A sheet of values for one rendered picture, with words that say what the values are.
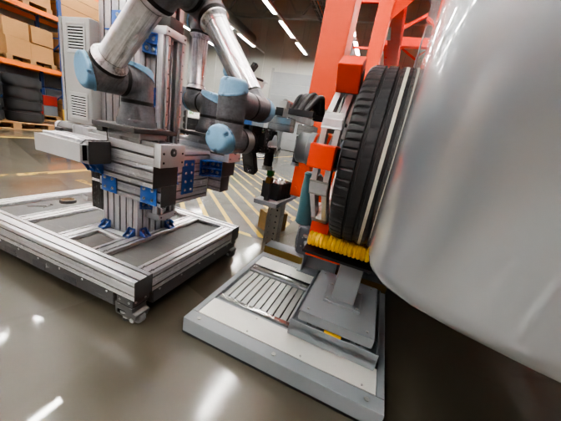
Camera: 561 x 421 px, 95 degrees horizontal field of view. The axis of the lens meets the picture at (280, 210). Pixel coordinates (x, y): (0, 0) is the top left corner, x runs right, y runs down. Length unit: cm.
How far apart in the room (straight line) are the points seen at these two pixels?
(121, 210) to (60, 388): 82
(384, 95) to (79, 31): 138
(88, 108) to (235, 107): 104
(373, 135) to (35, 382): 130
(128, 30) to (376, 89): 75
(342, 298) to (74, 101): 160
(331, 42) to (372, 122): 98
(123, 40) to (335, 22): 110
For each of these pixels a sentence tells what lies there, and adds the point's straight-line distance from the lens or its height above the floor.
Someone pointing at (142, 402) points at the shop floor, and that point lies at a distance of 112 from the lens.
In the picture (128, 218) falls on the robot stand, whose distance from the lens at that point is 161.
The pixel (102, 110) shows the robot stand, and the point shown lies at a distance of 164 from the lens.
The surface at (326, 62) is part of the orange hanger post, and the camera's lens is 169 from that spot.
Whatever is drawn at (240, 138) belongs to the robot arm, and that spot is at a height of 86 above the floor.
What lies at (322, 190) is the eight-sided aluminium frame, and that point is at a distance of 86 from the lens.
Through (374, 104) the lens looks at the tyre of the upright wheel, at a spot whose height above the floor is 102.
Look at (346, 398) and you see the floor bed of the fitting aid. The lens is 111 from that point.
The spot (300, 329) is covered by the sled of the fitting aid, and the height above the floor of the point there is 14.
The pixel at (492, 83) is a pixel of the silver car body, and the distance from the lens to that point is 24.
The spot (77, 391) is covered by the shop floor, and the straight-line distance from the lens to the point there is 120.
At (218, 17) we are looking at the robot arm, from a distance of 98.
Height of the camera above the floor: 89
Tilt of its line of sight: 17 degrees down
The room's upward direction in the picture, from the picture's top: 10 degrees clockwise
